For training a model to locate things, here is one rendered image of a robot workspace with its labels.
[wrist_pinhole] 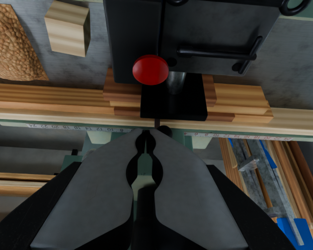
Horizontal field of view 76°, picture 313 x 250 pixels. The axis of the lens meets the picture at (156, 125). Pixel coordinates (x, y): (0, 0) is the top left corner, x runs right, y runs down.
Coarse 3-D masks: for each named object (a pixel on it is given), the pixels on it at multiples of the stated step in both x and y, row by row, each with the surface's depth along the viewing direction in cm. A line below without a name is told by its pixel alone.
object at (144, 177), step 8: (144, 128) 28; (152, 128) 28; (176, 136) 27; (184, 144) 27; (144, 152) 26; (144, 160) 25; (152, 160) 25; (144, 168) 25; (144, 176) 24; (136, 184) 27; (144, 184) 27; (152, 184) 27; (136, 192) 31; (136, 200) 35
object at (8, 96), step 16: (0, 96) 34; (16, 96) 34; (32, 96) 34; (48, 96) 34; (64, 96) 35; (80, 96) 35; (96, 96) 35; (80, 112) 35; (96, 112) 35; (112, 112) 35
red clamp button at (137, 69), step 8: (144, 56) 16; (152, 56) 16; (136, 64) 16; (144, 64) 16; (152, 64) 16; (160, 64) 16; (136, 72) 16; (144, 72) 16; (152, 72) 16; (160, 72) 16; (144, 80) 17; (152, 80) 17; (160, 80) 17
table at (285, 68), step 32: (0, 0) 24; (32, 0) 24; (64, 0) 24; (96, 0) 24; (32, 32) 27; (96, 32) 27; (288, 32) 26; (64, 64) 32; (96, 64) 31; (256, 64) 31; (288, 64) 31; (288, 96) 37
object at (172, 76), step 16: (176, 80) 26; (192, 80) 30; (144, 96) 27; (160, 96) 27; (176, 96) 28; (192, 96) 28; (144, 112) 26; (160, 112) 26; (176, 112) 26; (192, 112) 26
